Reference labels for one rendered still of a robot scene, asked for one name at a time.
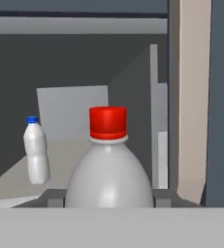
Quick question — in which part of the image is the grey fridge with freezer compartment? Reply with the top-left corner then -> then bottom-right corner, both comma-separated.
0,0 -> 170,208

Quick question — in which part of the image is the white bottle with blue cap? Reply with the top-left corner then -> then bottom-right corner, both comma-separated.
22,115 -> 51,186

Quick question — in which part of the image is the white bottle with red cap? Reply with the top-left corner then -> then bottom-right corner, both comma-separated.
64,106 -> 155,209

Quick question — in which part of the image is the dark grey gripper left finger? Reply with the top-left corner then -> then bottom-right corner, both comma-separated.
12,188 -> 68,209

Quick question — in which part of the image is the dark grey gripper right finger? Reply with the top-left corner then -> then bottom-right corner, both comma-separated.
151,188 -> 203,209

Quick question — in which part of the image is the grey freezer door, beige inside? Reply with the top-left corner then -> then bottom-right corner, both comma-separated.
167,0 -> 224,208

